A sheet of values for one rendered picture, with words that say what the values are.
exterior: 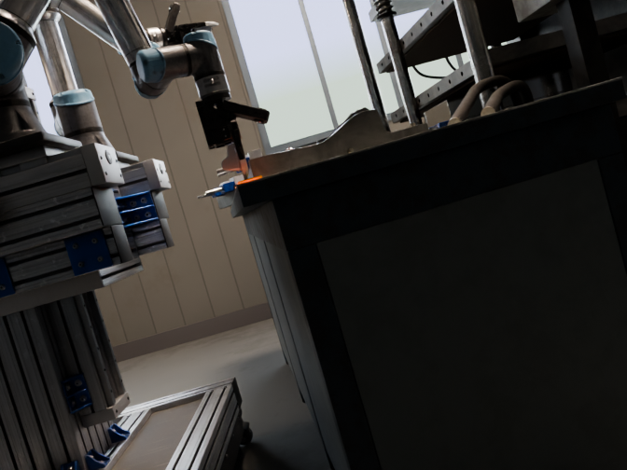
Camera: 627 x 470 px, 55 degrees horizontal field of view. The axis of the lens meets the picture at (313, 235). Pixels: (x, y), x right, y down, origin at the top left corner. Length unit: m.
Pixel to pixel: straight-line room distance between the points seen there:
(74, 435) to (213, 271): 2.81
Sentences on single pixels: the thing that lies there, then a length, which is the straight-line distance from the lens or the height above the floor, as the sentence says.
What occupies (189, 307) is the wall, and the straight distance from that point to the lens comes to 4.45.
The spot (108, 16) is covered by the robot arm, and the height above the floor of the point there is 1.31.
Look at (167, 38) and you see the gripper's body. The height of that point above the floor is 1.43.
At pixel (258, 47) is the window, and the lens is 4.43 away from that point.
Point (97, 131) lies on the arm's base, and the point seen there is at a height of 1.12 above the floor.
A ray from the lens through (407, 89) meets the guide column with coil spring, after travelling 2.63.
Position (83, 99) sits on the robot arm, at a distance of 1.97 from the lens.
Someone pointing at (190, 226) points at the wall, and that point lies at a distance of 4.39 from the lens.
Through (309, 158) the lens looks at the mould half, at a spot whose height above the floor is 0.85.
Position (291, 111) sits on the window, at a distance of 4.33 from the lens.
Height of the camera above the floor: 0.74
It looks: 3 degrees down
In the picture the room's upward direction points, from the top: 16 degrees counter-clockwise
